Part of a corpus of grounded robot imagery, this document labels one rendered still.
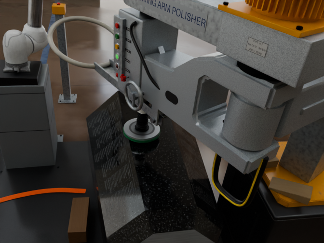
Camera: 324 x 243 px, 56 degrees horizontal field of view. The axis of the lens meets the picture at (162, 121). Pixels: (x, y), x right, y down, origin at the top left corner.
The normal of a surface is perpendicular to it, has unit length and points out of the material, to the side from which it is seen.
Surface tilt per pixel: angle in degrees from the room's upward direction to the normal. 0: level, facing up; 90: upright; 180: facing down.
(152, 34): 90
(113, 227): 45
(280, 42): 90
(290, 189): 11
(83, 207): 0
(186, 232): 90
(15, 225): 0
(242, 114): 90
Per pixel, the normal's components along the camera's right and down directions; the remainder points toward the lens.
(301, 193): -0.08, -0.87
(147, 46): 0.62, 0.49
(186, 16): -0.78, 0.29
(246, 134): -0.39, 0.49
